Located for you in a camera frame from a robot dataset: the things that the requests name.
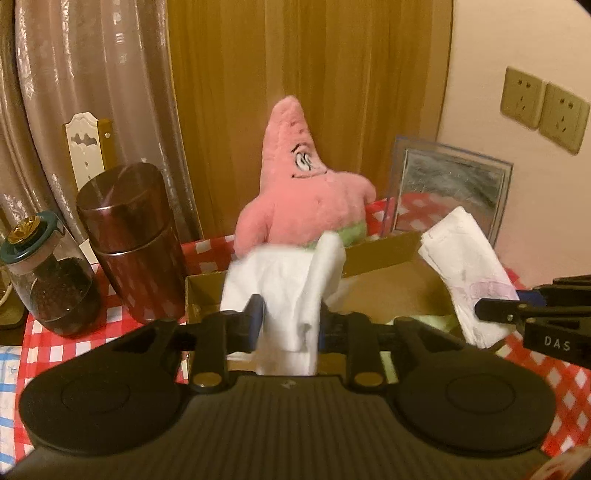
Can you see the brown metal canister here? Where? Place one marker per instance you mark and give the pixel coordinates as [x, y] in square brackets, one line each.
[134, 249]

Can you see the light green cloth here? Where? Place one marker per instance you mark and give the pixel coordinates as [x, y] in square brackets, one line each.
[429, 321]

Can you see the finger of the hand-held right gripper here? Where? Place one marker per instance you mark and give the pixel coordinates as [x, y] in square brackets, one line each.
[498, 310]
[565, 290]

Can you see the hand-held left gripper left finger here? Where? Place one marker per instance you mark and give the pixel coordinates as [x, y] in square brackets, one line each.
[256, 323]

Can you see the pink starfish plush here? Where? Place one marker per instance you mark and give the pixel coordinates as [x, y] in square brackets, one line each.
[300, 198]

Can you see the glass coffee bean jar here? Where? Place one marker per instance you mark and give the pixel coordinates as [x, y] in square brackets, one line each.
[60, 286]

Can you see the red checkered tablecloth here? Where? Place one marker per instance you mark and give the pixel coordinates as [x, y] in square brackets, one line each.
[561, 397]

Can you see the white towel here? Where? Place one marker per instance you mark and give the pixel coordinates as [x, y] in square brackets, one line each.
[286, 286]

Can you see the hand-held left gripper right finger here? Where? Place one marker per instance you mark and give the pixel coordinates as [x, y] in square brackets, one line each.
[325, 334]

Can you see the beige wall socket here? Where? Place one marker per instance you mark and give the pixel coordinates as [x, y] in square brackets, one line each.
[521, 97]
[565, 117]

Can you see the white chair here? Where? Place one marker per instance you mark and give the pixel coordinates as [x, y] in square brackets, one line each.
[85, 143]

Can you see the blue patterned bed sheet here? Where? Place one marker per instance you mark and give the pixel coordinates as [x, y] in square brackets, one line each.
[9, 369]

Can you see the wooden door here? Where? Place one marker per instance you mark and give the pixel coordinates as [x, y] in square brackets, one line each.
[346, 55]

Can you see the cardboard box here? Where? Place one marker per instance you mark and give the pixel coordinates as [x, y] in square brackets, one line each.
[392, 286]

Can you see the framed picture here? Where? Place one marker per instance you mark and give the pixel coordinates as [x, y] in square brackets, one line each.
[452, 180]

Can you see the beige patterned curtain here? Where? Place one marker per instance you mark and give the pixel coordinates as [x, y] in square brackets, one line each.
[115, 69]
[7, 115]

